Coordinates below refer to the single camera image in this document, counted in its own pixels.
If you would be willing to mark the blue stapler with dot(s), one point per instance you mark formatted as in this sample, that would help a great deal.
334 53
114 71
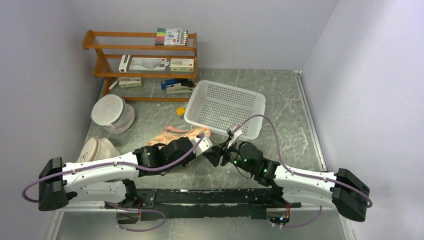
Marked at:
182 81

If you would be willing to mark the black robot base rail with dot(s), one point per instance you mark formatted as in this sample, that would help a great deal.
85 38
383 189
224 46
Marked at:
206 203

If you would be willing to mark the white red marker pen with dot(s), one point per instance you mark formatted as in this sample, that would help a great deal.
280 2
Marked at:
113 85

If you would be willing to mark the white cylindrical mesh laundry bag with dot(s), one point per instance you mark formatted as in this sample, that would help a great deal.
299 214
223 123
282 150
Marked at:
113 114

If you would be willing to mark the coloured marker pen set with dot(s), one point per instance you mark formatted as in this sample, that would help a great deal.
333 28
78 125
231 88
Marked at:
171 37

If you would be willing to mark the white flat packaged item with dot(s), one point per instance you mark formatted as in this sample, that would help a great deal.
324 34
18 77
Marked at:
148 64

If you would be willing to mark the grey black stapler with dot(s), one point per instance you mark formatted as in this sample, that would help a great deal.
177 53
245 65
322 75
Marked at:
180 88

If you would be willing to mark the small yellow block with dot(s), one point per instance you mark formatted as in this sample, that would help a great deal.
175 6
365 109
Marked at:
180 111

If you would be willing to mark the green white small box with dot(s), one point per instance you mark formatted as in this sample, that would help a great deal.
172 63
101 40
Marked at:
182 65

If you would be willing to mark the floral pink mesh laundry bag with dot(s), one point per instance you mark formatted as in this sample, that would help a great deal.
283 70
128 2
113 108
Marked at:
171 133

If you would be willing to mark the white box under shelf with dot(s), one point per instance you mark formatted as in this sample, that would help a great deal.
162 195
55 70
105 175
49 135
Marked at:
129 82

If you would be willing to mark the wooden three-tier shelf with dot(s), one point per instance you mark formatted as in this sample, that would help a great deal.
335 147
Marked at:
139 55

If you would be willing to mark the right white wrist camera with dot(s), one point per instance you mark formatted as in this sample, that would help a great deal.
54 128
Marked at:
233 136

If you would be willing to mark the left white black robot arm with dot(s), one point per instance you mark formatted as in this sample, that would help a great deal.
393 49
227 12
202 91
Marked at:
111 180

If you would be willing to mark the white perforated plastic basket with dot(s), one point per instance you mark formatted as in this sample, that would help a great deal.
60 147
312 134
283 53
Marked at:
218 106

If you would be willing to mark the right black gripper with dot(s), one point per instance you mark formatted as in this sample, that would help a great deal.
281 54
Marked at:
215 155

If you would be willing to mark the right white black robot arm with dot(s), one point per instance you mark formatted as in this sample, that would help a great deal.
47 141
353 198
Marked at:
342 190

